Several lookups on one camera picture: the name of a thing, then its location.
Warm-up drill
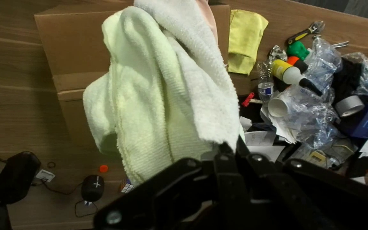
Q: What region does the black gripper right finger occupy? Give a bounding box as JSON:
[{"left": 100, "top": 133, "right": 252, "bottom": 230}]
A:
[{"left": 236, "top": 137, "right": 251, "bottom": 161}]

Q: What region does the large cardboard box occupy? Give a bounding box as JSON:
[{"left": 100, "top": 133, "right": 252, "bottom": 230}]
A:
[{"left": 34, "top": 3, "right": 233, "bottom": 151}]

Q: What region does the black cylindrical speaker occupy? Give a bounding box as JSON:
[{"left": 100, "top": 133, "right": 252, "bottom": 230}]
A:
[{"left": 0, "top": 151, "right": 41, "bottom": 206}]

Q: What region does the light green shirt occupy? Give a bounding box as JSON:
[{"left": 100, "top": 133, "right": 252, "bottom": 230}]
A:
[{"left": 84, "top": 0, "right": 242, "bottom": 185}]

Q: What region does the clear plastic bags pile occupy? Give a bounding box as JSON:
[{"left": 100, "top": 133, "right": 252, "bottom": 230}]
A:
[{"left": 266, "top": 37, "right": 368, "bottom": 148}]

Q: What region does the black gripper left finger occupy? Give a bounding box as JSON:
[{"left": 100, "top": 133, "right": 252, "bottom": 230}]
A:
[{"left": 219, "top": 142, "right": 233, "bottom": 156}]

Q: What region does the grey tape roll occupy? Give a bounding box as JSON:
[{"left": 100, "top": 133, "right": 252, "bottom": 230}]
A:
[{"left": 337, "top": 96, "right": 365, "bottom": 118}]

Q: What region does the yellow cloth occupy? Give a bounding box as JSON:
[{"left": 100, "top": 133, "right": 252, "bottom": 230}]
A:
[{"left": 228, "top": 9, "right": 269, "bottom": 75}]

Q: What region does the orange small cap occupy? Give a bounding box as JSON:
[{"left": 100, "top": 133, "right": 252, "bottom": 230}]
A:
[{"left": 99, "top": 165, "right": 109, "bottom": 174}]

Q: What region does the yellow white bottle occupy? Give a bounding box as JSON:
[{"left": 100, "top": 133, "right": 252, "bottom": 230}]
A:
[{"left": 271, "top": 59, "right": 303, "bottom": 84}]

